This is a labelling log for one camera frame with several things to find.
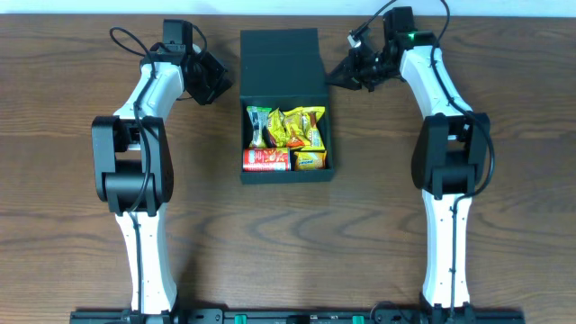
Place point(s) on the orange Julie's cracker packet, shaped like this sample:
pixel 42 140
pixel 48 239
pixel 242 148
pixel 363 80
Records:
pixel 310 160

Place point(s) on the green snack packet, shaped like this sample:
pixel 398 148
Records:
pixel 258 117

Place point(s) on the red Pringles can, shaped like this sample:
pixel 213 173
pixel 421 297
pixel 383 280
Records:
pixel 266 159

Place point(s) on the yellow orange snack packet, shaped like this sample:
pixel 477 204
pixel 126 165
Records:
pixel 296 138

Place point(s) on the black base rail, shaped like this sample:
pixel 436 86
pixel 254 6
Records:
pixel 381 316

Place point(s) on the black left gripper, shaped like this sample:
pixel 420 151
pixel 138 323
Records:
pixel 221 81

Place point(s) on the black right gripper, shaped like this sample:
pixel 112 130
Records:
pixel 349 74

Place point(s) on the dark green box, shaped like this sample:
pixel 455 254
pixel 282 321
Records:
pixel 283 69

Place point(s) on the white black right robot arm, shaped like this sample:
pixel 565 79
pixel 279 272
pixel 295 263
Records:
pixel 453 159

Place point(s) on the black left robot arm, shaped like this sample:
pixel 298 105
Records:
pixel 133 170

